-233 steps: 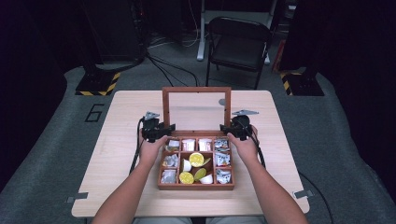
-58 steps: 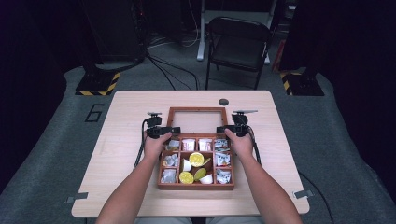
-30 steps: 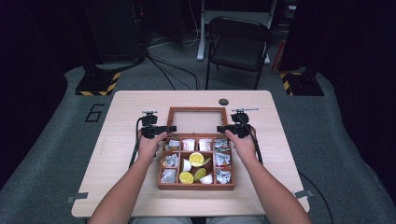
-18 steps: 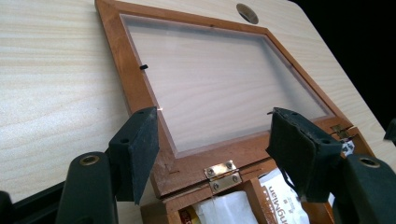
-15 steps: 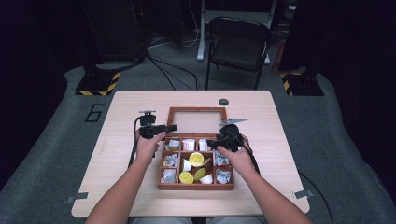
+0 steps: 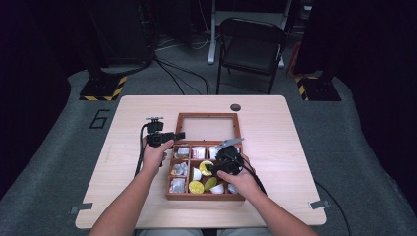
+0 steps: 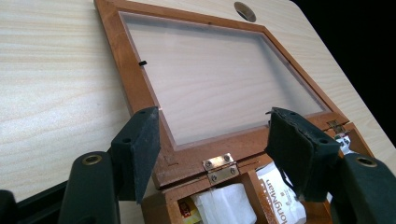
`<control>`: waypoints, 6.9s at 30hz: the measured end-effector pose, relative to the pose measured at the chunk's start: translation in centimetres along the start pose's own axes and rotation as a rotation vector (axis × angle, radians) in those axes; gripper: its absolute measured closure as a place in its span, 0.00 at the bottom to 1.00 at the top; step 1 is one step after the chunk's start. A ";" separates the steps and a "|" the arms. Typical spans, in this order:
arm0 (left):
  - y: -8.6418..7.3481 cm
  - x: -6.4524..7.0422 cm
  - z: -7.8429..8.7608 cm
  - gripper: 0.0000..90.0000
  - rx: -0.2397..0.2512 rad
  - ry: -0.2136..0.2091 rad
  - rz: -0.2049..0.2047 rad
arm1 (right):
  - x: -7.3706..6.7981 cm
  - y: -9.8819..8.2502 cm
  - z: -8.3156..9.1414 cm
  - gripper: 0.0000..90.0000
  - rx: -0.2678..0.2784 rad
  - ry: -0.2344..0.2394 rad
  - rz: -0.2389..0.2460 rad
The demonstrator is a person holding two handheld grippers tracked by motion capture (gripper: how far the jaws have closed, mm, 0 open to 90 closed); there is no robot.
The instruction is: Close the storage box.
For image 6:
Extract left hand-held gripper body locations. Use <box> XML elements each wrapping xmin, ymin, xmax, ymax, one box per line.
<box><xmin>146</xmin><ymin>116</ymin><xmax>175</xmax><ymax>148</ymax></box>

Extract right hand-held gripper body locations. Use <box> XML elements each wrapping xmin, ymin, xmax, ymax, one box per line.
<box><xmin>214</xmin><ymin>137</ymin><xmax>245</xmax><ymax>176</ymax></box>

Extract wooden box with glass lid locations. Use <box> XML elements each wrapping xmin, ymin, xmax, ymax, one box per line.
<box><xmin>165</xmin><ymin>112</ymin><xmax>248</xmax><ymax>202</ymax></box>

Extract person's left hand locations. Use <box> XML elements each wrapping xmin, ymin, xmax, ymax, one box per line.
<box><xmin>141</xmin><ymin>137</ymin><xmax>175</xmax><ymax>176</ymax></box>

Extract person's right hand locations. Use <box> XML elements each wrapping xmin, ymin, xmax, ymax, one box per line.
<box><xmin>216</xmin><ymin>154</ymin><xmax>264</xmax><ymax>201</ymax></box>

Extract green lid capsule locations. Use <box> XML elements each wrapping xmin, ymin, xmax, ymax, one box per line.
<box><xmin>204</xmin><ymin>176</ymin><xmax>218</xmax><ymax>192</ymax></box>

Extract person's right leg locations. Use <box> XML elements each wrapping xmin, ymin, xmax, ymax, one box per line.
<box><xmin>215</xmin><ymin>227</ymin><xmax>274</xmax><ymax>236</ymax></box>

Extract hazard striped stand base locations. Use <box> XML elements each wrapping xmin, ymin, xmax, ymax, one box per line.
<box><xmin>79</xmin><ymin>73</ymin><xmax>128</xmax><ymax>102</ymax></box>
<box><xmin>293</xmin><ymin>74</ymin><xmax>342</xmax><ymax>102</ymax></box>

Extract grey tape piece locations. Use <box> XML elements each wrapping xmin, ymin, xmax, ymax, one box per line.
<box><xmin>308</xmin><ymin>199</ymin><xmax>331</xmax><ymax>210</ymax></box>
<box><xmin>69</xmin><ymin>202</ymin><xmax>94</xmax><ymax>215</ymax></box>

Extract black equipment stand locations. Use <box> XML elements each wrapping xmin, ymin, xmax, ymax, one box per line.
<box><xmin>82</xmin><ymin>0</ymin><xmax>155</xmax><ymax>80</ymax></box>

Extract black folding chair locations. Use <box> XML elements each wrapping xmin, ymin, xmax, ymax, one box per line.
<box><xmin>215</xmin><ymin>17</ymin><xmax>287</xmax><ymax>96</ymax></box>

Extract red board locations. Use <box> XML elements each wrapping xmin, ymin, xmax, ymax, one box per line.
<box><xmin>286</xmin><ymin>41</ymin><xmax>302</xmax><ymax>77</ymax></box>

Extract left hand-held gripper cable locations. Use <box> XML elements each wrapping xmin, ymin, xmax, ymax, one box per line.
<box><xmin>134</xmin><ymin>123</ymin><xmax>152</xmax><ymax>178</ymax></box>

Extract hand-held gripper cable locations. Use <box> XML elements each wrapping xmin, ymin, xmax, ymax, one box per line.
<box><xmin>229</xmin><ymin>152</ymin><xmax>268</xmax><ymax>197</ymax></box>
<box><xmin>134</xmin><ymin>123</ymin><xmax>152</xmax><ymax>178</ymax></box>

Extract right hand-held gripper cable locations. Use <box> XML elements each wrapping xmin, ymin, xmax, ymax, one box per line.
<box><xmin>229</xmin><ymin>152</ymin><xmax>268</xmax><ymax>197</ymax></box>

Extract bundle of black floor cables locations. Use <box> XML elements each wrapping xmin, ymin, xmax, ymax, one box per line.
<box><xmin>152</xmin><ymin>53</ymin><xmax>211</xmax><ymax>96</ymax></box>

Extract white cables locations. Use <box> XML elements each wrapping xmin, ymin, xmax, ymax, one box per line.
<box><xmin>155</xmin><ymin>0</ymin><xmax>212</xmax><ymax>52</ymax></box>

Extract black floor cable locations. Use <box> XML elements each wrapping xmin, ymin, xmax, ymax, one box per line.
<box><xmin>314</xmin><ymin>181</ymin><xmax>352</xmax><ymax>236</ymax></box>

